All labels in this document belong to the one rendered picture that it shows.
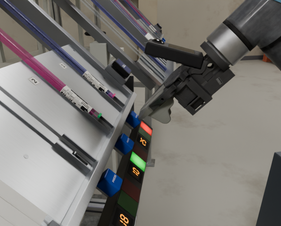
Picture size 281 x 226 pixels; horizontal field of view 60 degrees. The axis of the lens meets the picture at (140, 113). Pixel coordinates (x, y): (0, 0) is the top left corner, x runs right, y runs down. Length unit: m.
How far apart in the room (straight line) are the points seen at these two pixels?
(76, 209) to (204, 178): 1.30
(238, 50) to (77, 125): 0.31
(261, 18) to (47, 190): 0.41
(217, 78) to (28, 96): 0.34
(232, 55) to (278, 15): 0.09
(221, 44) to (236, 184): 1.17
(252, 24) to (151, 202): 1.06
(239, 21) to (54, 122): 0.35
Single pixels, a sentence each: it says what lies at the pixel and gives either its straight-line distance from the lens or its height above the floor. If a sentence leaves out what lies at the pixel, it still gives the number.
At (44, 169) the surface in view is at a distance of 0.32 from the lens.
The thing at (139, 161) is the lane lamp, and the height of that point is 0.66.
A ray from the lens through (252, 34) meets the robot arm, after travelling 0.48.
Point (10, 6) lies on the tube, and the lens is 0.59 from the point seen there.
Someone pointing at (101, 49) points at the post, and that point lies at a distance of 0.88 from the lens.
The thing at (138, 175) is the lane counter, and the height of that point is 0.65.
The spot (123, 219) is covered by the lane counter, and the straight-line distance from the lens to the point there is 0.37.
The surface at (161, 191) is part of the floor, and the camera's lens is 1.42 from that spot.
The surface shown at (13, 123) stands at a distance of 0.34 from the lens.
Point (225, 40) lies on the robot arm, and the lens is 0.47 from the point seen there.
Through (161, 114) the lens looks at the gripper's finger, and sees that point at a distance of 0.52.
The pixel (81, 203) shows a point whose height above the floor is 0.73.
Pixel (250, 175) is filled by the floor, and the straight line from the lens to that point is 1.66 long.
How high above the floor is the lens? 0.93
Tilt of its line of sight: 23 degrees down
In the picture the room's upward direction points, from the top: straight up
